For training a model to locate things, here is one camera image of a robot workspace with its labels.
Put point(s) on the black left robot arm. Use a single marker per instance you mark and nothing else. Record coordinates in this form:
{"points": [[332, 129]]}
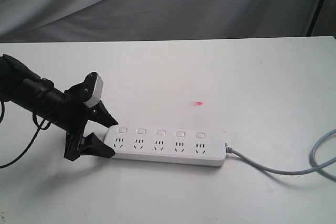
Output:
{"points": [[25, 88]]}

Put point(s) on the white power strip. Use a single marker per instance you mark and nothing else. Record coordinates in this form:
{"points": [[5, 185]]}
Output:
{"points": [[167, 145]]}

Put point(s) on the grey backdrop cloth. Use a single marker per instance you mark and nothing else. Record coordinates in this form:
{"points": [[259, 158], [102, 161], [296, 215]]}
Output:
{"points": [[133, 20]]}

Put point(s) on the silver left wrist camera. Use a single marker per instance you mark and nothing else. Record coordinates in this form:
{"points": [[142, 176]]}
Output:
{"points": [[93, 86]]}

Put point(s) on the black tripod stand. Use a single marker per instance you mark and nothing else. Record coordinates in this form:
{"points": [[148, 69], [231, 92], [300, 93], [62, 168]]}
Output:
{"points": [[314, 18]]}

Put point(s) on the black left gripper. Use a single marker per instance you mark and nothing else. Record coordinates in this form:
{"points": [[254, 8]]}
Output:
{"points": [[74, 116]]}

